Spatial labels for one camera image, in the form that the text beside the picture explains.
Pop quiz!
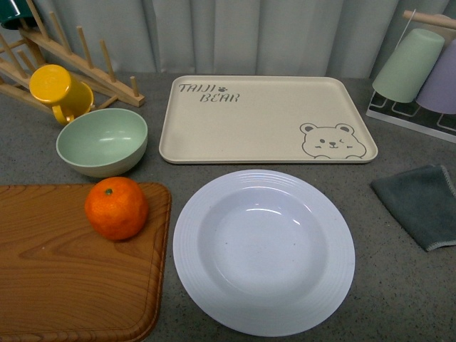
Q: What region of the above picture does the orange fruit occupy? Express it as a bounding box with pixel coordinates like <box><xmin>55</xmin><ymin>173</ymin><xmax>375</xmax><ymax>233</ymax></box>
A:
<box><xmin>84</xmin><ymin>177</ymin><xmax>149</xmax><ymax>240</ymax></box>

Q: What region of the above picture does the grey curtain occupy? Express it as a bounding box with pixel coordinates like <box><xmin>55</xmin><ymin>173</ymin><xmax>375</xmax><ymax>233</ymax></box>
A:
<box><xmin>36</xmin><ymin>1</ymin><xmax>455</xmax><ymax>78</ymax></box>

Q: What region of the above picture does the beige bear tray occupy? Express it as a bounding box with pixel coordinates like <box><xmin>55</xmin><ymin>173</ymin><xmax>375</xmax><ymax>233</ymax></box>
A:
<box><xmin>159</xmin><ymin>76</ymin><xmax>378</xmax><ymax>164</ymax></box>

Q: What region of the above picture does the white round plate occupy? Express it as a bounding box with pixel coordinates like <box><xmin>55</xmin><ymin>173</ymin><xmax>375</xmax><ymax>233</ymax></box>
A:
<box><xmin>173</xmin><ymin>170</ymin><xmax>356</xmax><ymax>337</ymax></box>

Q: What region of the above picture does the wooden cutting board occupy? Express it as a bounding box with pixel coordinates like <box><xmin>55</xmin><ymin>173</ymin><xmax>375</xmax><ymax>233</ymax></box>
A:
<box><xmin>1</xmin><ymin>183</ymin><xmax>172</xmax><ymax>341</ymax></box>

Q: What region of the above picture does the wooden dish rack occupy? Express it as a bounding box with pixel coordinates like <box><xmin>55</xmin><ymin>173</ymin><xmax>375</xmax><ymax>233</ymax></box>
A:
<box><xmin>1</xmin><ymin>1</ymin><xmax>145</xmax><ymax>113</ymax></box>

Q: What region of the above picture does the green bowl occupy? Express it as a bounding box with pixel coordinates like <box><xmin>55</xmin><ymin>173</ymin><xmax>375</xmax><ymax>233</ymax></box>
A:
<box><xmin>56</xmin><ymin>108</ymin><xmax>148</xmax><ymax>178</ymax></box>

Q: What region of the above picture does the white cup rack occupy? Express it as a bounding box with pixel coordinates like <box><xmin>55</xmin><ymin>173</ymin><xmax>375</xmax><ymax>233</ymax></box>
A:
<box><xmin>366</xmin><ymin>11</ymin><xmax>455</xmax><ymax>143</ymax></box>

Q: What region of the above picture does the light green cup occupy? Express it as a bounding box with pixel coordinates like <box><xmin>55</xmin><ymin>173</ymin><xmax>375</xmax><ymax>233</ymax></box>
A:
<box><xmin>373</xmin><ymin>28</ymin><xmax>445</xmax><ymax>103</ymax></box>

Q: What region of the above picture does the grey folded cloth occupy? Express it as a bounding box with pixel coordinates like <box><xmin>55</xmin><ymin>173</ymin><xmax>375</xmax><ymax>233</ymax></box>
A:
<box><xmin>370</xmin><ymin>165</ymin><xmax>455</xmax><ymax>252</ymax></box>

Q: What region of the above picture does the dark green mug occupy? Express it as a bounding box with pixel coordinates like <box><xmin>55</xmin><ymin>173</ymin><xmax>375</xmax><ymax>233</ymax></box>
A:
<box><xmin>0</xmin><ymin>0</ymin><xmax>37</xmax><ymax>30</ymax></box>

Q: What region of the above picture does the yellow mug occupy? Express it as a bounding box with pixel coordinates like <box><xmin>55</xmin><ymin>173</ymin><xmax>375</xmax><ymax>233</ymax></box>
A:
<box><xmin>29</xmin><ymin>64</ymin><xmax>94</xmax><ymax>125</ymax></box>

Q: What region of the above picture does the purple cup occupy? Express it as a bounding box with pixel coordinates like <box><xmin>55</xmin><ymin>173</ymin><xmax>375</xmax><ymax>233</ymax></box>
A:
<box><xmin>415</xmin><ymin>40</ymin><xmax>456</xmax><ymax>115</ymax></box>

